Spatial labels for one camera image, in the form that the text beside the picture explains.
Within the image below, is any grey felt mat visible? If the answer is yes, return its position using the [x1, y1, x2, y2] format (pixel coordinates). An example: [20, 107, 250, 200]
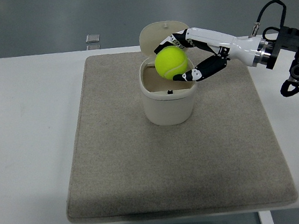
[48, 34, 299, 224]

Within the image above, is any yellow-green tennis ball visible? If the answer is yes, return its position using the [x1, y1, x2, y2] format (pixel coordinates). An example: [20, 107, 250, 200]
[152, 44, 191, 82]

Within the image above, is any white table leg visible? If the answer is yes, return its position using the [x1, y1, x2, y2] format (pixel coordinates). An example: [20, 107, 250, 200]
[258, 209, 274, 224]

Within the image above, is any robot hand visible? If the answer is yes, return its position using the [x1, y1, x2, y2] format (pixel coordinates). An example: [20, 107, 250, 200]
[152, 19, 267, 86]

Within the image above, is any cream bin with flip lid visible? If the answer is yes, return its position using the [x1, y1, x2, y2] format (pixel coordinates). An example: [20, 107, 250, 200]
[132, 18, 202, 129]

